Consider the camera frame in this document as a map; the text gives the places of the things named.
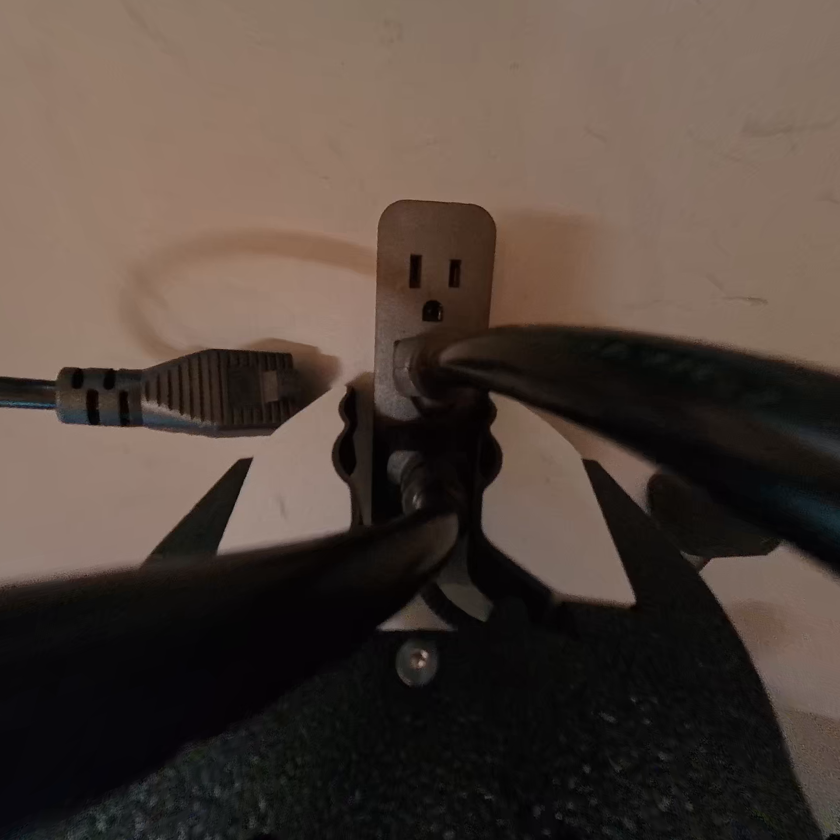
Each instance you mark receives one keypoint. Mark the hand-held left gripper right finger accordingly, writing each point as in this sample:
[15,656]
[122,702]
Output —
[558,525]

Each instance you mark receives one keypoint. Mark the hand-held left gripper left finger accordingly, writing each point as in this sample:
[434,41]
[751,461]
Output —
[302,485]

